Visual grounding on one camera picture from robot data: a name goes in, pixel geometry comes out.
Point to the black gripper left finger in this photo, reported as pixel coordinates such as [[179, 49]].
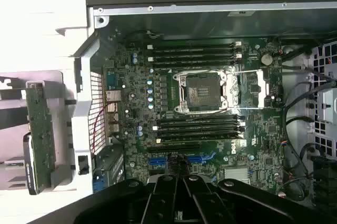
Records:
[[121, 203]]

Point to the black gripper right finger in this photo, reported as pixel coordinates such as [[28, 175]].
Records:
[[237, 203]]

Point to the silver chipset heat sink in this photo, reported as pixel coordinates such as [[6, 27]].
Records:
[[237, 175]]

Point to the blue expansion slot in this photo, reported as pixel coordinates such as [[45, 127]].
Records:
[[202, 161]]

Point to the green motherboard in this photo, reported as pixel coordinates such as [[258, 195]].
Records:
[[263, 140]]

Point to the black expansion slot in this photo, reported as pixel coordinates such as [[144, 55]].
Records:
[[173, 147]]

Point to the silver rear port block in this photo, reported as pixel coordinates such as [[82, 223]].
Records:
[[113, 96]]

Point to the silver socket cover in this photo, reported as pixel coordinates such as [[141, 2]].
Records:
[[233, 90]]

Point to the CPU socket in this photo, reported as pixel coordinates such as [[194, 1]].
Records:
[[201, 92]]

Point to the grey metal disk bay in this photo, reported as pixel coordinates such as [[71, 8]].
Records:
[[326, 103]]

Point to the grey parts rack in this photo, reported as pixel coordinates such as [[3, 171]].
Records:
[[52, 76]]

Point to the silver coin battery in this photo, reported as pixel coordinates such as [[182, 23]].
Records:
[[266, 59]]

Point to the black open PC case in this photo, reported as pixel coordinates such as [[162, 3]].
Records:
[[184, 24]]

